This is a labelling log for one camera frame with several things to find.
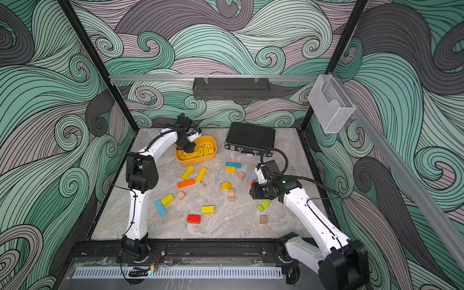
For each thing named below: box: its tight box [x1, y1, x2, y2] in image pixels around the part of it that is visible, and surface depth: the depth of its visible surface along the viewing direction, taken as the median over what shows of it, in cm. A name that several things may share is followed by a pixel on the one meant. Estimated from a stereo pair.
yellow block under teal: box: [224, 166, 237, 173], surface depth 103 cm
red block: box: [187, 214, 202, 225], surface depth 83 cm
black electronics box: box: [224, 122, 276, 158], surface depth 109 cm
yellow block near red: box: [201, 205, 215, 215], surface depth 85 cm
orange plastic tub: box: [174, 135, 218, 166], surface depth 106 cm
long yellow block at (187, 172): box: [180, 165, 195, 181], surface depth 100 cm
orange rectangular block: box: [177, 178, 196, 189], surface depth 97 cm
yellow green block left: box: [160, 193, 176, 208], surface depth 89 cm
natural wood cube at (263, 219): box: [259, 214, 268, 225], surface depth 83 cm
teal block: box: [225, 161, 242, 169], surface depth 105 cm
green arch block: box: [257, 199, 271, 213], surface depth 87 cm
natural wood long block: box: [228, 188, 236, 203], surface depth 92 cm
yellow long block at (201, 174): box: [195, 166, 208, 184], surface depth 100 cm
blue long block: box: [154, 199, 168, 217], surface depth 87 cm
